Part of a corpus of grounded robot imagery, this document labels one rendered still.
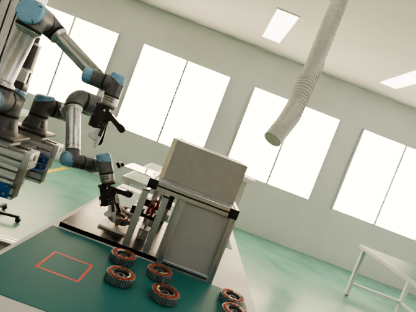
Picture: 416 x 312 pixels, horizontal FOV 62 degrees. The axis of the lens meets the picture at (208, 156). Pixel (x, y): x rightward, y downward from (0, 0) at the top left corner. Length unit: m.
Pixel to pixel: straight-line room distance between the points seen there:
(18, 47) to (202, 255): 1.26
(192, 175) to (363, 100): 5.77
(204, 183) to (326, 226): 5.55
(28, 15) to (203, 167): 1.04
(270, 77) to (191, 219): 5.31
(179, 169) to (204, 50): 5.15
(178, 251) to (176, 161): 0.42
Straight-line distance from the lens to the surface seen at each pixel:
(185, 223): 1.64
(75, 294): 1.28
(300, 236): 7.02
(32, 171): 2.47
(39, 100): 2.44
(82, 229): 1.76
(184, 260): 1.69
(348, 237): 7.32
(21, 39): 1.84
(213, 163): 1.70
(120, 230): 1.85
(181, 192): 1.60
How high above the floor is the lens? 1.37
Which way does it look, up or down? 2 degrees down
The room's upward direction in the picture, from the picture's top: 21 degrees clockwise
